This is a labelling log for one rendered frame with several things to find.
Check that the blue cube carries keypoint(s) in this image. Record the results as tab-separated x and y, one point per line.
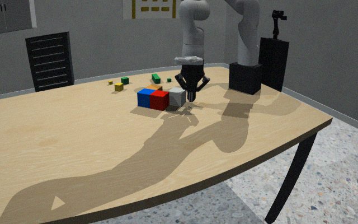
143	97

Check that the yellow cube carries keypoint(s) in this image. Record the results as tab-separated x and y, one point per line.
119	87

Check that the red cube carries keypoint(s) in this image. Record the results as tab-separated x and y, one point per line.
159	100

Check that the brown wood-grain cube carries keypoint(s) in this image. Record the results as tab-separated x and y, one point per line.
155	87

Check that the green rectangular bar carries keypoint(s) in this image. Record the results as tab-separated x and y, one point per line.
156	78

